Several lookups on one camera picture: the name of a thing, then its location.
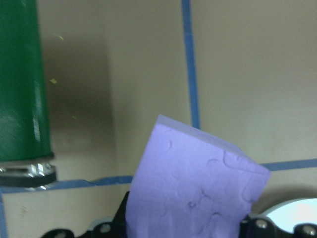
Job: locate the purple foam cube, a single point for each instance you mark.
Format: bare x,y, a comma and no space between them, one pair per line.
198,186

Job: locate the small yellow foam scrap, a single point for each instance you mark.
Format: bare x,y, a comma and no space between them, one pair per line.
60,37
53,81

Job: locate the green conveyor belt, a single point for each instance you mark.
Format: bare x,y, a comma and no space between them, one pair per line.
19,74

